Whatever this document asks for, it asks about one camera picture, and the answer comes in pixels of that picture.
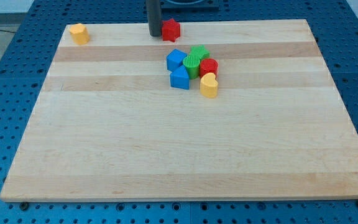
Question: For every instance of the yellow hexagon block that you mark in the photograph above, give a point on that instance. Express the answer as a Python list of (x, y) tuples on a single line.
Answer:
[(79, 34)]

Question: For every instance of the green cylinder block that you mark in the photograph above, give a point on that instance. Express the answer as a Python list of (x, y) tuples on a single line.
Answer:
[(192, 65)]

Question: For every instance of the red cylinder block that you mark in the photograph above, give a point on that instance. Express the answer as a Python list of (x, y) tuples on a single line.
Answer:
[(208, 65)]

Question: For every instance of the red star block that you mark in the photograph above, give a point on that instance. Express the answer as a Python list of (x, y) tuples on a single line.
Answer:
[(171, 30)]

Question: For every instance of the blue cube block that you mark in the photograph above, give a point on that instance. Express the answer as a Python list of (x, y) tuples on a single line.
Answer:
[(175, 59)]

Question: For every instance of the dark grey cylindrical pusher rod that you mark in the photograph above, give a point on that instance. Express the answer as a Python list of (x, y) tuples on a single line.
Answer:
[(154, 17)]

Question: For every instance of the green star block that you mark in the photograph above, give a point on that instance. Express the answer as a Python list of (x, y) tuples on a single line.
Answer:
[(200, 51)]

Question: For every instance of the yellow heart block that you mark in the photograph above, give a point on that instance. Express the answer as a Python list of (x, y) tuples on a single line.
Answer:
[(209, 85)]

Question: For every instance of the light wooden board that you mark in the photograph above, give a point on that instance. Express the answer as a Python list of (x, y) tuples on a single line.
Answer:
[(108, 127)]

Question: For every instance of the blue triangle block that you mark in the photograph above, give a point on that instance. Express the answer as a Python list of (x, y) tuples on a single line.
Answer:
[(179, 78)]

